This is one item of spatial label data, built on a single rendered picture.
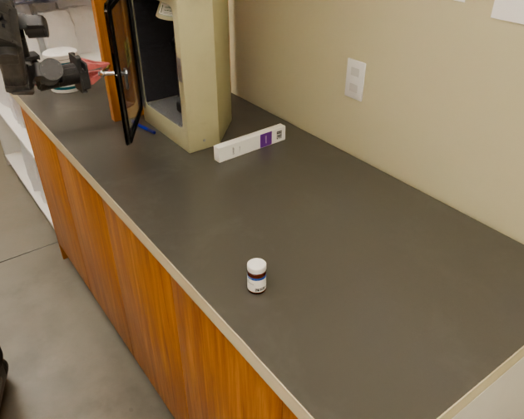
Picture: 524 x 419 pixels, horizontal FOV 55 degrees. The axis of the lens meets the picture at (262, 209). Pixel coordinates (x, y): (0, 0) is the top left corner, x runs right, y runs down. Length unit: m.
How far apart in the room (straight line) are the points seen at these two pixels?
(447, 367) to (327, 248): 0.38
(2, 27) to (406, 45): 0.93
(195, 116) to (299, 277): 0.67
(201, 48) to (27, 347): 1.50
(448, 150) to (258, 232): 0.54
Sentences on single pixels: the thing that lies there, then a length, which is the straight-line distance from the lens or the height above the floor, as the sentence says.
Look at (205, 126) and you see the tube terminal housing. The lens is 1.59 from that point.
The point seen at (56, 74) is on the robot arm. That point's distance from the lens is 1.44.
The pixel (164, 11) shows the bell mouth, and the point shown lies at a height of 1.34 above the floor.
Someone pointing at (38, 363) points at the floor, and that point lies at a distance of 2.34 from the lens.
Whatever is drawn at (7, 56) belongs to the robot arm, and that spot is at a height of 1.37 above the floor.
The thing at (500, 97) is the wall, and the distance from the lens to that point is 1.29.
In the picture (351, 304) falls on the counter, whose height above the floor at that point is 0.94.
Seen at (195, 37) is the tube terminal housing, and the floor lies 1.29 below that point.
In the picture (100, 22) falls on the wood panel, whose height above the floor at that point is 1.28.
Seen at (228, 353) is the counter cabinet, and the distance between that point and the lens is 1.14.
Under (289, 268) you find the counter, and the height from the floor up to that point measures 0.94.
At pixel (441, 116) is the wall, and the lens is 1.39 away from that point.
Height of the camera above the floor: 1.66
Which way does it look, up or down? 33 degrees down
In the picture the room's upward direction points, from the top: straight up
